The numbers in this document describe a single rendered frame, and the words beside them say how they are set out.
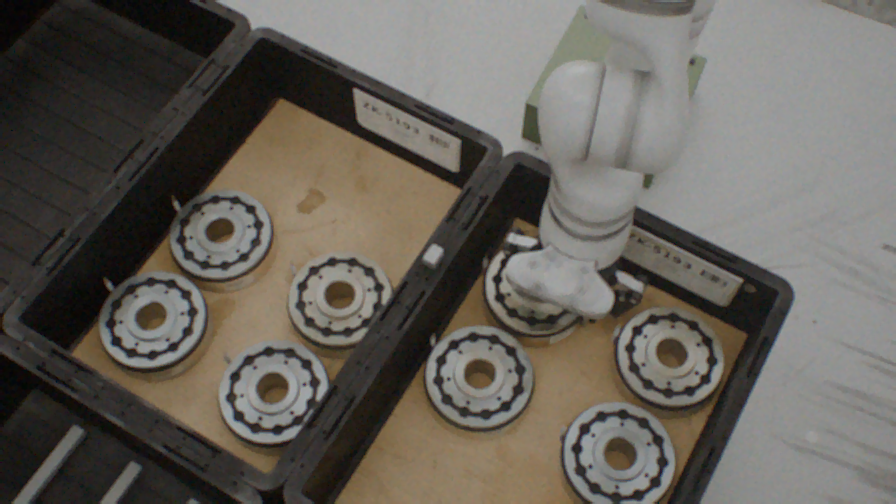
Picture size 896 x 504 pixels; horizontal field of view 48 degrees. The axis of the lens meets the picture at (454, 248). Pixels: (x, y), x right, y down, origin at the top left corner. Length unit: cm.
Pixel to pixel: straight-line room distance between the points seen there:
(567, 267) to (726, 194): 47
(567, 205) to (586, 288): 8
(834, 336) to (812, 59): 39
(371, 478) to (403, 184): 32
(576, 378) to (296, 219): 33
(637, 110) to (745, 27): 75
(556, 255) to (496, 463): 22
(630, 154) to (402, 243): 40
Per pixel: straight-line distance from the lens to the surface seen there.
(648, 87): 69
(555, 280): 81
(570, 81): 69
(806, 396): 117
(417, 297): 89
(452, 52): 133
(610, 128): 68
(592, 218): 77
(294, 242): 104
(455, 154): 101
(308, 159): 109
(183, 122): 102
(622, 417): 94
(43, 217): 113
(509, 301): 97
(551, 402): 97
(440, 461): 94
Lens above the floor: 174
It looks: 62 degrees down
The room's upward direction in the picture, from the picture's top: 1 degrees clockwise
